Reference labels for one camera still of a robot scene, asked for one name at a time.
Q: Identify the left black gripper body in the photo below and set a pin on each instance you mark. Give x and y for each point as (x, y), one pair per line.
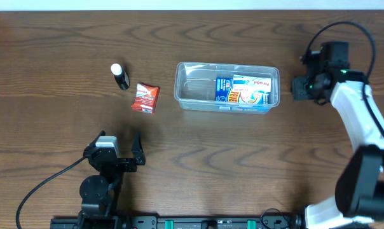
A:
(126, 166)

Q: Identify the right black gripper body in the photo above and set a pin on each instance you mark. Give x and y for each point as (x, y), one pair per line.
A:
(299, 88)

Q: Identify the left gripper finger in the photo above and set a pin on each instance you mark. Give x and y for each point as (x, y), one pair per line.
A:
(137, 150)
(93, 143)

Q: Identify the red orange sachet packet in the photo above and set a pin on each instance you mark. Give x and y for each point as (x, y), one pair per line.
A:
(145, 99)

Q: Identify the white blue Panadol box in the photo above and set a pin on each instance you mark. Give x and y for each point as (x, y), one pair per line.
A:
(251, 84)

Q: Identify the blue Kool Fever box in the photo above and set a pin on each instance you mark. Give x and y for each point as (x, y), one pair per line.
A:
(225, 93)

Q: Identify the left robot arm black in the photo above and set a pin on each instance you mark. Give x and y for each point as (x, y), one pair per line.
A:
(100, 192)

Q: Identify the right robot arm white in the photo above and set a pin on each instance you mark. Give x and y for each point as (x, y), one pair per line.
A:
(359, 194)

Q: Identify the clear plastic container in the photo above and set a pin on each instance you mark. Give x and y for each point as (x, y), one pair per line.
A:
(195, 86)

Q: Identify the black bottle white cap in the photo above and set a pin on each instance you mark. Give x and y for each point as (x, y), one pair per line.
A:
(120, 76)

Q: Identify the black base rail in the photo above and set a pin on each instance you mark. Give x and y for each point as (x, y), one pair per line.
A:
(271, 221)

